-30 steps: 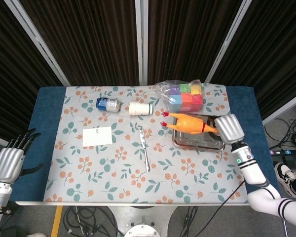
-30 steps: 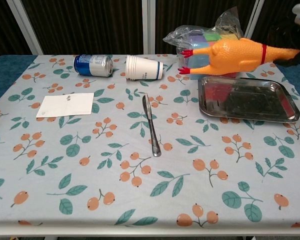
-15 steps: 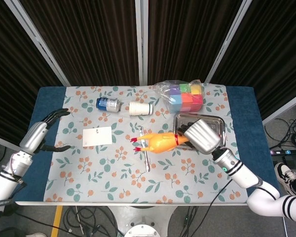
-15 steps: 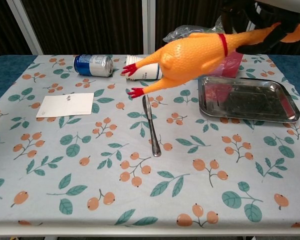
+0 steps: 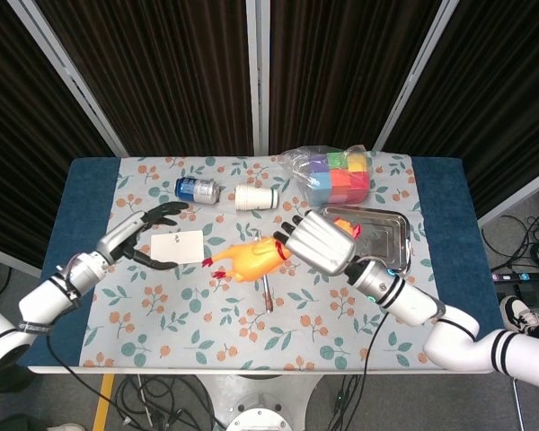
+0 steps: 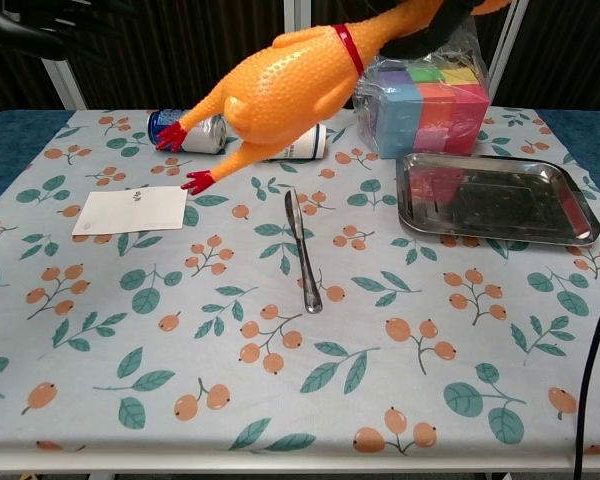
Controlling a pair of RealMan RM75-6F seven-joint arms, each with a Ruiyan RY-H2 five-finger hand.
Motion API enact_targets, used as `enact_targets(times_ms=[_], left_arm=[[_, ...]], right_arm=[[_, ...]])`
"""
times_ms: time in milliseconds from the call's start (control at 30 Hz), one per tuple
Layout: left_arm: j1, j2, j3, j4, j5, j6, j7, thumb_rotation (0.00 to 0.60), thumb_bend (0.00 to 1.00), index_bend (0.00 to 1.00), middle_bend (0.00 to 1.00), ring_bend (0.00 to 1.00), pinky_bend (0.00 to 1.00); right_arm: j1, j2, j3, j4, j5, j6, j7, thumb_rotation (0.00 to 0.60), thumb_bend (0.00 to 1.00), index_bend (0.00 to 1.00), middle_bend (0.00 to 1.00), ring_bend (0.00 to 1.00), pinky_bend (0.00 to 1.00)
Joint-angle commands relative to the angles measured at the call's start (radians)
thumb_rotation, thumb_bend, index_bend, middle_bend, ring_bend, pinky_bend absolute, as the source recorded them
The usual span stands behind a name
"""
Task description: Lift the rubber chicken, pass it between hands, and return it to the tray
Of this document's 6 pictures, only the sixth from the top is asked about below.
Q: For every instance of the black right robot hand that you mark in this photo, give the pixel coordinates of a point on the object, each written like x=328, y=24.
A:
x=430, y=37

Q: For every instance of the stainless steel tray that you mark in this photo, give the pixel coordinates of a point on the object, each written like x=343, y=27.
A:
x=495, y=200

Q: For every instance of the slanted aluminium frame post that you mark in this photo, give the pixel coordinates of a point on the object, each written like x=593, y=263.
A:
x=67, y=85
x=507, y=40

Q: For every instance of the orange rubber chicken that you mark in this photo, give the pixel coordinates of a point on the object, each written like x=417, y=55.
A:
x=290, y=85

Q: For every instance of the colourful foam block pack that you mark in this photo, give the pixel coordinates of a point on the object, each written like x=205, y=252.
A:
x=430, y=115

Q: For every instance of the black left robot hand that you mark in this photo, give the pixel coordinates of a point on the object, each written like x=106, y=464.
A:
x=20, y=30

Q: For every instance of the white paper card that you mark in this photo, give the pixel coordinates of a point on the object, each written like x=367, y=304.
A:
x=130, y=212

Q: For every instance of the stack of white paper cups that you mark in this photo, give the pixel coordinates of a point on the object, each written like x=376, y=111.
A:
x=305, y=145

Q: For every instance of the upright aluminium frame post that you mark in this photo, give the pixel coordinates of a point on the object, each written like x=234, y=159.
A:
x=297, y=17

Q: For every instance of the metal table knife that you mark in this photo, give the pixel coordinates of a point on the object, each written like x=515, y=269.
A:
x=300, y=240

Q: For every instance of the clear plastic bag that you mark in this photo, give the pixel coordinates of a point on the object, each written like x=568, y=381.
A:
x=367, y=115

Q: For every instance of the blue and silver drink can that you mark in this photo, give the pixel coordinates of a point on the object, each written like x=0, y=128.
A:
x=205, y=137

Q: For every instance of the floral printed tablecloth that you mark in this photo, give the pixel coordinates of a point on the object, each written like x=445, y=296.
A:
x=230, y=360

